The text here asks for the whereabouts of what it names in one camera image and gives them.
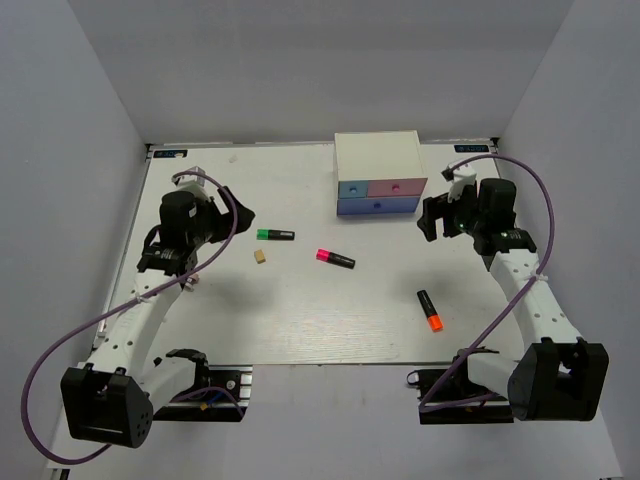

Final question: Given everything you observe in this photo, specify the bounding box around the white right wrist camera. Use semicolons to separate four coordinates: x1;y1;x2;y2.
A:
441;162;477;203

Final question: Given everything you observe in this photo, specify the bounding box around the pink highlighter marker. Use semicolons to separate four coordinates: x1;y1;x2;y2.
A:
316;249;355;270

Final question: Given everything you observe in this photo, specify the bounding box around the blue table label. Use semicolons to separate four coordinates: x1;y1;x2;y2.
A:
153;149;188;159
454;144;490;154

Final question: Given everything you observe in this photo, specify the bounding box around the right blue table label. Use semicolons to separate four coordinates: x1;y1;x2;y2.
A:
454;144;490;154

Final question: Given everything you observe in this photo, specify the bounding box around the tan eraser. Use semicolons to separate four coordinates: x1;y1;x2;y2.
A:
254;250;266;264

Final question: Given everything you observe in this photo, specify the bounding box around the blue wide drawer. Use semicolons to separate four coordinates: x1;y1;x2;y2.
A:
336;197;420;216

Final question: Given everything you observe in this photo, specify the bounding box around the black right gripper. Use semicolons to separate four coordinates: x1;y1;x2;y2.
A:
418;181;487;242

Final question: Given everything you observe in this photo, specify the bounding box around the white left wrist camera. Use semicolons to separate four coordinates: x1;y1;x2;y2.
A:
171;166;209;201

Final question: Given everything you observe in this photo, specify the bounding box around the green highlighter marker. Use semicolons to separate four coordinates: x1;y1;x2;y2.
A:
256;229;295;241

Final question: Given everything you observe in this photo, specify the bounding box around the pink drawer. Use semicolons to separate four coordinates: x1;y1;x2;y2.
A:
367;178;427;198

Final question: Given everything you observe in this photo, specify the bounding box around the left blue table label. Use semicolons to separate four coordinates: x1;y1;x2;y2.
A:
153;149;188;159

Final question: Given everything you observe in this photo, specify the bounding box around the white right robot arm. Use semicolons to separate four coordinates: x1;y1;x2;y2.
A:
418;179;609;423

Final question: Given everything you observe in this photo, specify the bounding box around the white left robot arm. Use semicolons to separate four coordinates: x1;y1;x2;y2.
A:
61;184;255;448

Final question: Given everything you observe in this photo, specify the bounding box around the orange highlighter marker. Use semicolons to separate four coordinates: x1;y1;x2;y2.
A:
417;290;443;332

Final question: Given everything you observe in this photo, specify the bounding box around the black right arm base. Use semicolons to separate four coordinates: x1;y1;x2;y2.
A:
419;370;514;425

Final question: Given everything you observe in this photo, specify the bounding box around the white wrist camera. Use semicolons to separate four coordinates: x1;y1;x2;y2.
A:
441;162;477;203
171;166;209;201

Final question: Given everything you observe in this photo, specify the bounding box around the light blue small drawer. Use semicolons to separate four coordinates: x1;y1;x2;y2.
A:
338;180;369;199

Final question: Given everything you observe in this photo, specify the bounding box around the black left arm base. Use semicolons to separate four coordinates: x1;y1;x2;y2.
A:
153;366;253;423

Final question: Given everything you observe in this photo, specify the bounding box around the white drawer cabinet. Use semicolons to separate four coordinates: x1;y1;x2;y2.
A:
334;130;426;182

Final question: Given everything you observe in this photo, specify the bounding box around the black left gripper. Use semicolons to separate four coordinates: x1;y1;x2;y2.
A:
188;187;255;248

